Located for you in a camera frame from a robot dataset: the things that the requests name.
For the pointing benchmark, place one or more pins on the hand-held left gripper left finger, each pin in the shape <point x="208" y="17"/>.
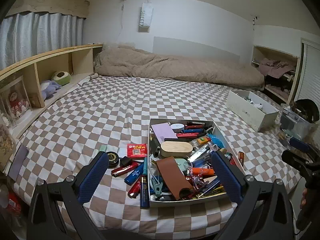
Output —
<point x="93" y="177"/>

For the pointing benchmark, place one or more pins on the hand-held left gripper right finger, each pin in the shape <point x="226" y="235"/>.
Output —
<point x="226" y="177"/>

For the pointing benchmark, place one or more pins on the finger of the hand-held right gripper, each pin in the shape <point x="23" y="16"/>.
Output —
<point x="296" y="158"/>
<point x="298" y="143"/>

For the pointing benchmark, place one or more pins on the black round tin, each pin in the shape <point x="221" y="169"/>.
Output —
<point x="113" y="159"/>

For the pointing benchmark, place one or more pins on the mint green slim box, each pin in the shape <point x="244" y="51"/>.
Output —
<point x="102" y="148"/>

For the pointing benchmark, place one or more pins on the black square cap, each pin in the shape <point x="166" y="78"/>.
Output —
<point x="126" y="161"/>

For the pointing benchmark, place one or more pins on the dark blue lighter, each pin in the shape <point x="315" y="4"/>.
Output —
<point x="133" y="176"/>

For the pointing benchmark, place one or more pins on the white shallow cardboard box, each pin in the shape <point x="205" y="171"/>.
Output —
<point x="195" y="202"/>

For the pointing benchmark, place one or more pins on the red packet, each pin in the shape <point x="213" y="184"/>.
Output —
<point x="136" y="150"/>

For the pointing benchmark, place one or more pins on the dark blue pen tube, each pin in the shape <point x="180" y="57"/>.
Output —
<point x="144" y="192"/>

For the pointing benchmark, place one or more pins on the light blue lighter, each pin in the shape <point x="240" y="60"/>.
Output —
<point x="145" y="166"/>

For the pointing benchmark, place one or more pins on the brown leather pouch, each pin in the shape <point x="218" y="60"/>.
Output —
<point x="171" y="177"/>

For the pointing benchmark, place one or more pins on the person's right hand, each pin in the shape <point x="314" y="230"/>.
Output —
<point x="303" y="197"/>

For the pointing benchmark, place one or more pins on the clear plastic storage bin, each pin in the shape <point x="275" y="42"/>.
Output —
<point x="295" y="125"/>

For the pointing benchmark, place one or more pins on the orange plastic tool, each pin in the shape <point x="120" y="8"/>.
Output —
<point x="202" y="172"/>

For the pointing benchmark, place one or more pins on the clear plastic case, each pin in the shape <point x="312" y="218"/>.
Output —
<point x="201" y="155"/>

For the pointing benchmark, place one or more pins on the blue foil packet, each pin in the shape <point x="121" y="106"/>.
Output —
<point x="217" y="141"/>

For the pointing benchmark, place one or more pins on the mint round case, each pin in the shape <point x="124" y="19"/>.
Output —
<point x="181" y="162"/>

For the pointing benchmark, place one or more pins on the white tall shoe box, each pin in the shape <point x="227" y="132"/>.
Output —
<point x="250" y="117"/>

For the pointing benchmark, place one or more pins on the oval wooden case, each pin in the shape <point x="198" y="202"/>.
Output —
<point x="176" y="148"/>

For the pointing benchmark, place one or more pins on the green clip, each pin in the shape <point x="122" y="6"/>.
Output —
<point x="157" y="188"/>

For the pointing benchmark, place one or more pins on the white window blind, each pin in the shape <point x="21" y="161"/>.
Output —
<point x="310" y="75"/>

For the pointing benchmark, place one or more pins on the white round case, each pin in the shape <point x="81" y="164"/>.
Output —
<point x="178" y="127"/>

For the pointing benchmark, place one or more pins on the checkered bed sheet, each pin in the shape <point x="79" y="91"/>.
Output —
<point x="112" y="105"/>

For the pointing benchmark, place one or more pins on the lilac flat pouch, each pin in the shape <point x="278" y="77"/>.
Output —
<point x="18" y="161"/>

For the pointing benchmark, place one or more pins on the purple notepad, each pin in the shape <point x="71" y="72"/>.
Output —
<point x="162" y="131"/>

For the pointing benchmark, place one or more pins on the pink clothes pile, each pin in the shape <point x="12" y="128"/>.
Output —
<point x="275" y="66"/>

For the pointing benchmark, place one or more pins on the clear snack jar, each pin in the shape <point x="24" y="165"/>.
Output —
<point x="5" y="142"/>

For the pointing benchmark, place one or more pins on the wooden alcove shelf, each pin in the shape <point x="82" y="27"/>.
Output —
<point x="257" y="55"/>

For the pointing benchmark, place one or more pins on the purple plush toy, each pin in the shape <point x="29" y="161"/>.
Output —
<point x="48" y="87"/>

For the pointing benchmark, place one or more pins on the green plush toy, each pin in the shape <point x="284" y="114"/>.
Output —
<point x="60" y="77"/>

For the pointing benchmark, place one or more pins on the clear display box red doll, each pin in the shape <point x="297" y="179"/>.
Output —
<point x="16" y="102"/>

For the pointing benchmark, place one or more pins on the beige duvet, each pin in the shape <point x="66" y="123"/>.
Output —
<point x="175" y="67"/>

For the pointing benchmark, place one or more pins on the wooden shelf unit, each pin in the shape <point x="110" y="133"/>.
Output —
<point x="55" y="57"/>

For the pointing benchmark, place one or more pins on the grey-blue curtain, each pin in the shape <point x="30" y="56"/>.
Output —
<point x="40" y="35"/>

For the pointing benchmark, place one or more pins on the white hanging paper bag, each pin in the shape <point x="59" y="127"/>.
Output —
<point x="145" y="17"/>

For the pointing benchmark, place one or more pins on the beige printed curtain valance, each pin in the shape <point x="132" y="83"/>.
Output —
<point x="50" y="0"/>

